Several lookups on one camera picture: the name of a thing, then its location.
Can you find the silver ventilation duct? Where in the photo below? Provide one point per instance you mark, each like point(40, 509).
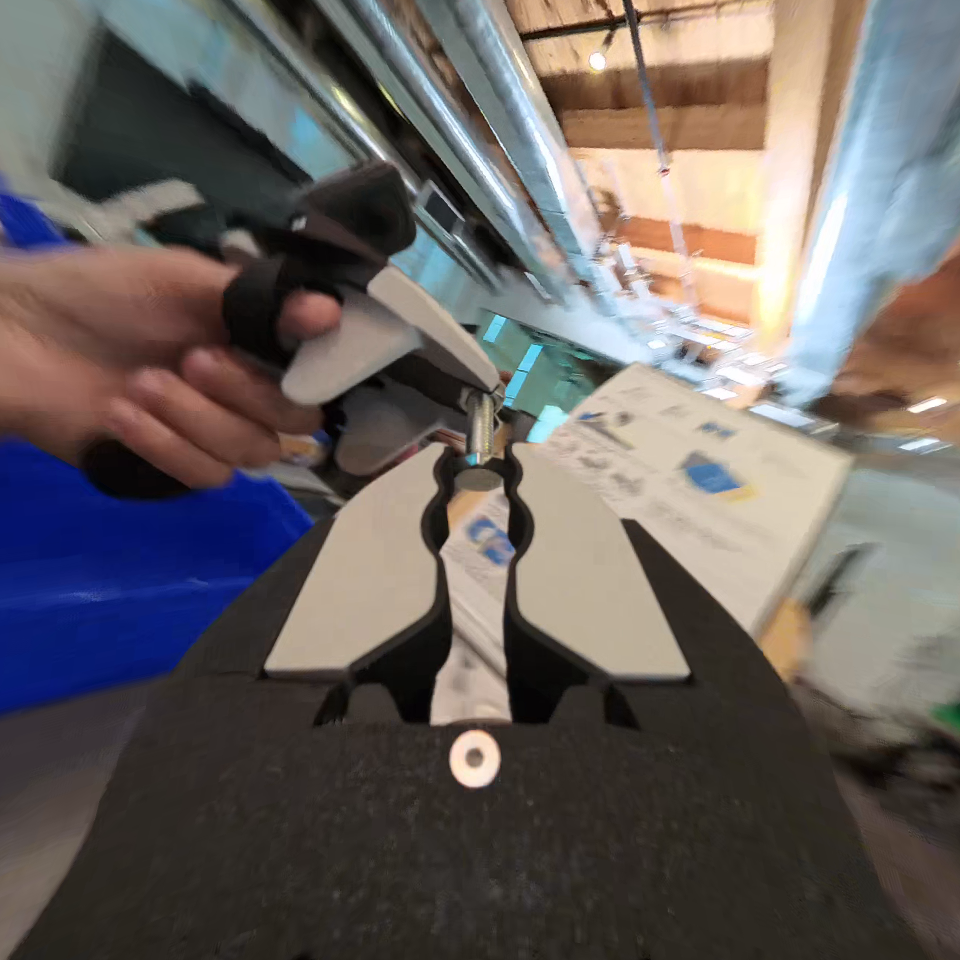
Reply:
point(390, 75)
point(517, 112)

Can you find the large black screen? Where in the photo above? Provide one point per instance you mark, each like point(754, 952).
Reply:
point(150, 135)

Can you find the silver hex bolt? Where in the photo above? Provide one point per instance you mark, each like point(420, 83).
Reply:
point(480, 431)

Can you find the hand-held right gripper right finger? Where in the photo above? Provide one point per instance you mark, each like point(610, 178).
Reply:
point(592, 592)

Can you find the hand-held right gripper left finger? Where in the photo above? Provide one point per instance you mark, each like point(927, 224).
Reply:
point(360, 592)

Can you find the person's left hand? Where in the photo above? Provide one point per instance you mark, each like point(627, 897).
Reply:
point(112, 337)

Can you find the white framed ceiling vent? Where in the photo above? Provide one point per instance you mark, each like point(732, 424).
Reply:
point(442, 214)

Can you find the printed instruction sheet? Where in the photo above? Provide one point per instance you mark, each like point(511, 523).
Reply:
point(675, 465)

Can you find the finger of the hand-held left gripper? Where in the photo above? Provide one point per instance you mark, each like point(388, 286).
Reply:
point(420, 315)
point(382, 431)

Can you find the round ceiling lamp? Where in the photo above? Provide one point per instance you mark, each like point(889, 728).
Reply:
point(598, 61)

